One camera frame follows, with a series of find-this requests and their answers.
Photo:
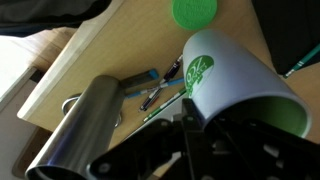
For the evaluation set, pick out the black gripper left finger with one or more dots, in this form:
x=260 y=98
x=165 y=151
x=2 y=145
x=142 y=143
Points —
x=190 y=146

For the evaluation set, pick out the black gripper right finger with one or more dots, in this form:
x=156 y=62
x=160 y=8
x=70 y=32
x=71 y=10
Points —
x=266 y=156

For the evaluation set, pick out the white mug with green logo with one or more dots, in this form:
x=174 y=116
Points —
x=240 y=76

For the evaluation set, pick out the green pencil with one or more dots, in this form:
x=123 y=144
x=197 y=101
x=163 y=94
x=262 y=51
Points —
x=163 y=106

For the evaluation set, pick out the blue pen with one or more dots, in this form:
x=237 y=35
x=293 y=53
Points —
x=146 y=90

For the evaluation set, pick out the black pen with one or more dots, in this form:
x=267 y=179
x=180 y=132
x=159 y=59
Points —
x=171 y=71

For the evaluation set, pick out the gray marker with blue end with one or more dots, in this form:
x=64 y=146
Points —
x=140 y=77

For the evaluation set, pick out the teal pencil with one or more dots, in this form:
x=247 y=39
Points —
x=303 y=61

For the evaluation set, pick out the stainless steel tumbler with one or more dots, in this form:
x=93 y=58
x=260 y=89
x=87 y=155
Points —
x=83 y=130

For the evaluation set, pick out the black mat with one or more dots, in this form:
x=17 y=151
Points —
x=286 y=30

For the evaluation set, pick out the green round lid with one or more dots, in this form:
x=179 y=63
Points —
x=194 y=13

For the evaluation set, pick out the black bag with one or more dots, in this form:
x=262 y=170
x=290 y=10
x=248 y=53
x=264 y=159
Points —
x=40 y=11

